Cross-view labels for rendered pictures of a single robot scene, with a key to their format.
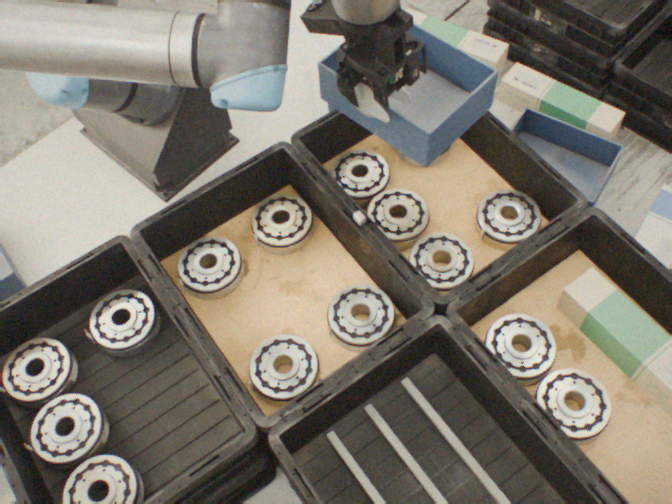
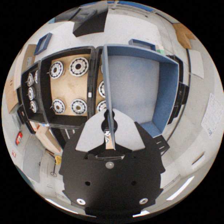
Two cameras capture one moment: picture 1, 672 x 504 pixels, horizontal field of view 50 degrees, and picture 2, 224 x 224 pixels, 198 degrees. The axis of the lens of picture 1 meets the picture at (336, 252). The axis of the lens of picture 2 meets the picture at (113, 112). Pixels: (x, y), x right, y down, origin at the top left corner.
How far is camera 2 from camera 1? 0.96 m
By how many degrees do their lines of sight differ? 57
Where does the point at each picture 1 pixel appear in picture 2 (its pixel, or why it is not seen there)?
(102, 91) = (59, 19)
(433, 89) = (149, 100)
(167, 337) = not seen: hidden behind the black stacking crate
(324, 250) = (84, 80)
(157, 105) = (78, 20)
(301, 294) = (71, 89)
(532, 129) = not seen: hidden behind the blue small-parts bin
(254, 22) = not seen: outside the picture
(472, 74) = (160, 119)
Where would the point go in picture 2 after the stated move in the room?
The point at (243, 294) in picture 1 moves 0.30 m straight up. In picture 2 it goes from (60, 80) to (20, 104)
